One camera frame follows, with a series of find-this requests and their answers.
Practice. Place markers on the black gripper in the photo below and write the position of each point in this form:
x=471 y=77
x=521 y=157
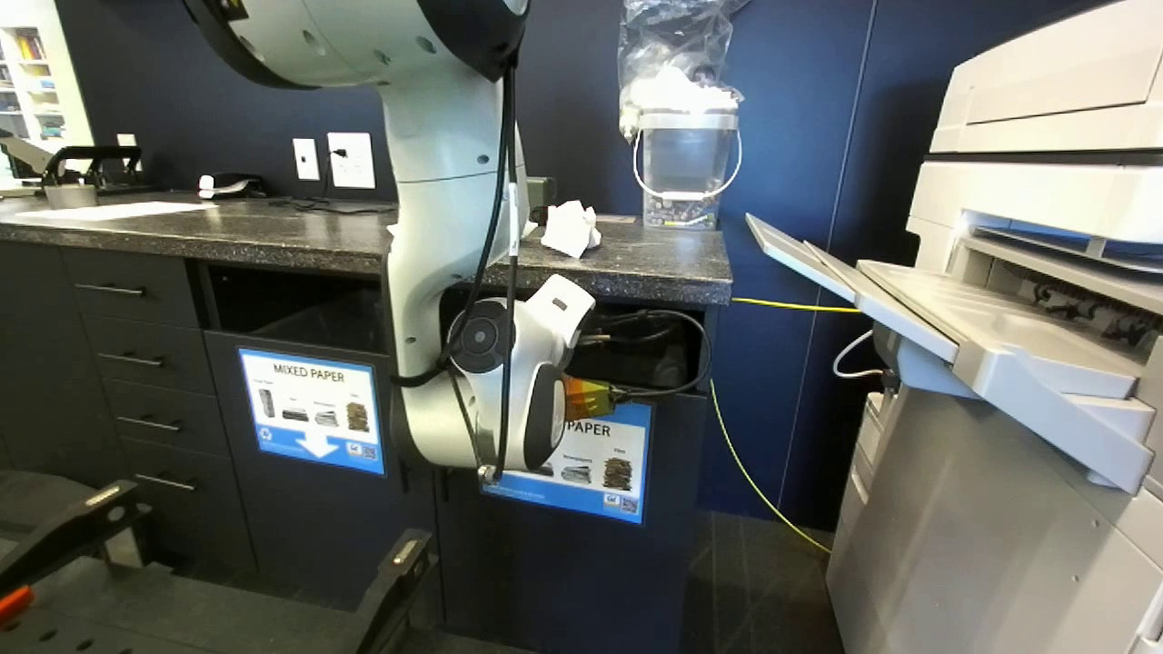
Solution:
x=637 y=356

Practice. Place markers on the small white paper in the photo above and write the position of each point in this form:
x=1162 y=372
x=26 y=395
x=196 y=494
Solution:
x=567 y=230

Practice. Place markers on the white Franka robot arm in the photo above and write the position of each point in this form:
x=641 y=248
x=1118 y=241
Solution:
x=448 y=219

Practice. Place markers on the black bin liner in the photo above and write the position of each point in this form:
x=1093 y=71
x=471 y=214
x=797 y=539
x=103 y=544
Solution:
x=330 y=320
x=689 y=363

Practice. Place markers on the up arrow mixed paper label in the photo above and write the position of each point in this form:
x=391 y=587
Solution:
x=605 y=494

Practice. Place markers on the clear plastic bucket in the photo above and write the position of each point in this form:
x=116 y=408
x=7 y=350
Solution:
x=685 y=164

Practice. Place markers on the black cabinet with stone counter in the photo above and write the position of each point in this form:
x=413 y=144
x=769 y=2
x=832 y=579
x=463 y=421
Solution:
x=583 y=587

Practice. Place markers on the clear plastic bag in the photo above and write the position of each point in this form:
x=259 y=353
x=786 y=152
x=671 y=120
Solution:
x=673 y=55

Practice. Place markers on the down arrow mixed paper label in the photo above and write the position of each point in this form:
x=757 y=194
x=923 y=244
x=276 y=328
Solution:
x=314 y=408

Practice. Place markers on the large white office printer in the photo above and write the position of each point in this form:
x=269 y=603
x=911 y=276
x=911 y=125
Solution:
x=1003 y=484

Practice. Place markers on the flat white paper sheet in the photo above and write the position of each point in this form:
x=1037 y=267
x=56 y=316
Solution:
x=96 y=212

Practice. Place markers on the black hole punch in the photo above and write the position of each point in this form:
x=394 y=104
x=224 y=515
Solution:
x=103 y=167

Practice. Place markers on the grey desk device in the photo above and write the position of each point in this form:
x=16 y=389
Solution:
x=23 y=157

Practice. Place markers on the white shelf unit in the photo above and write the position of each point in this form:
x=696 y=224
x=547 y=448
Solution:
x=39 y=72

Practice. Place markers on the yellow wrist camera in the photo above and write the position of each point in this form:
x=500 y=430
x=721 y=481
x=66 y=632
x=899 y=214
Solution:
x=589 y=396

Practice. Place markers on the large white wall outlet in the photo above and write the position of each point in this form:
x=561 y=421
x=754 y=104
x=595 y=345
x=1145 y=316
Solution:
x=350 y=160

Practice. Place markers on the small white wall plate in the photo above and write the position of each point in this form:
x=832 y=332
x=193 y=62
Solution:
x=307 y=157

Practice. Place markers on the black metal frame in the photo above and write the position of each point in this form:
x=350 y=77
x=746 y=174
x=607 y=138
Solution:
x=184 y=620

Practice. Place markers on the tiny white wall plate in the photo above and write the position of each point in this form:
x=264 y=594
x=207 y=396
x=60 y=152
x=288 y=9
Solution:
x=126 y=138

